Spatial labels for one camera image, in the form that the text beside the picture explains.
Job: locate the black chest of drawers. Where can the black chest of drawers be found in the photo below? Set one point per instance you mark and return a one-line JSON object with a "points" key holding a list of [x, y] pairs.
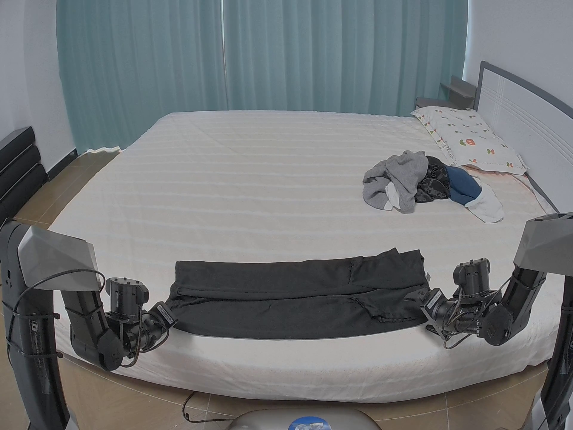
{"points": [[20, 168]]}

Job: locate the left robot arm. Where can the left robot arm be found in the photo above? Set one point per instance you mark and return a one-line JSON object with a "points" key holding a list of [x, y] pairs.
{"points": [[89, 329]]}

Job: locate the bed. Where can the bed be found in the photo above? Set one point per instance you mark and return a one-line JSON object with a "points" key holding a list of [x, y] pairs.
{"points": [[246, 173]]}

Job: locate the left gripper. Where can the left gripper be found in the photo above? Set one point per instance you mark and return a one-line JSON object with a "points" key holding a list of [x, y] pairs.
{"points": [[152, 332]]}

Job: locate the blue-green curtain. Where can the blue-green curtain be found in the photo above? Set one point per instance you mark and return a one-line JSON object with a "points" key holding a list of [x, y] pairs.
{"points": [[138, 61], [344, 38]]}

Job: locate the dark blue garment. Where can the dark blue garment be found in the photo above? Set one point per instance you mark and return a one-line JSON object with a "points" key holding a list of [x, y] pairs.
{"points": [[463, 186]]}

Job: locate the white printed pillow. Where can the white printed pillow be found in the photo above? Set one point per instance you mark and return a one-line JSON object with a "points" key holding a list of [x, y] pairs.
{"points": [[470, 137]]}

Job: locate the grey bedside table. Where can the grey bedside table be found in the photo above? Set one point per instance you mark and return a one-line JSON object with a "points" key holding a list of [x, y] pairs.
{"points": [[459, 88]]}

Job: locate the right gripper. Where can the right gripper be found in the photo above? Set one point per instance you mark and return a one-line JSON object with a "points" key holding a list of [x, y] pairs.
{"points": [[456, 316]]}

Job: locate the black shiny garment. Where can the black shiny garment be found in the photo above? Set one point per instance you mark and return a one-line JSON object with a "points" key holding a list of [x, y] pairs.
{"points": [[432, 184]]}

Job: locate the white garment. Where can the white garment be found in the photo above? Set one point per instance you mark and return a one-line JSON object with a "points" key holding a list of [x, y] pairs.
{"points": [[488, 206]]}

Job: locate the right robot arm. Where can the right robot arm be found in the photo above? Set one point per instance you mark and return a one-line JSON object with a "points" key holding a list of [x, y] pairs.
{"points": [[515, 307]]}

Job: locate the grey garment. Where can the grey garment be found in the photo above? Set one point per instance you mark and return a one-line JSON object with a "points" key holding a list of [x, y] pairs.
{"points": [[405, 170]]}

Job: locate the black T-shirt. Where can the black T-shirt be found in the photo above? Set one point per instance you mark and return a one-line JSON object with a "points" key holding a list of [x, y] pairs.
{"points": [[291, 303]]}

